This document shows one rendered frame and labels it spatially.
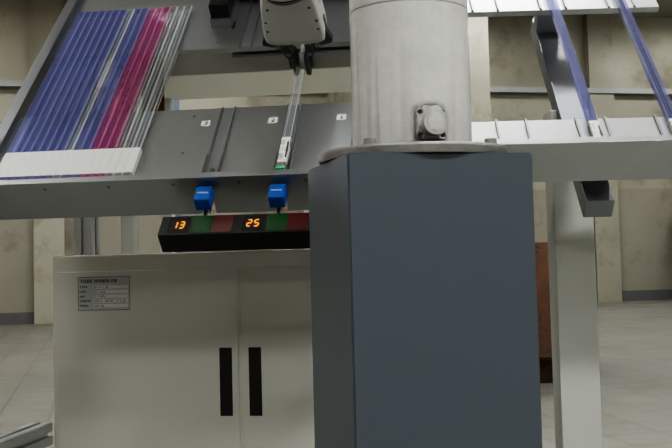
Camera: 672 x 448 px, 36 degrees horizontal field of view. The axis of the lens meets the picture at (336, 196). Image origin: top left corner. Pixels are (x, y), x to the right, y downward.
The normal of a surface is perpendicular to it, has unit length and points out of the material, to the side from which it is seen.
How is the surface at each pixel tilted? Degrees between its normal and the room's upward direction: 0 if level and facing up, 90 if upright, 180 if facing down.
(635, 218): 90
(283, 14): 144
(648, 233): 90
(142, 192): 134
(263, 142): 44
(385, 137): 90
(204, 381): 90
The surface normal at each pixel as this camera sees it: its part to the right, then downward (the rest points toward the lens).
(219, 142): -0.12, -0.75
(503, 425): 0.22, -0.06
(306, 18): 0.06, 0.75
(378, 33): -0.54, -0.04
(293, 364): -0.15, -0.05
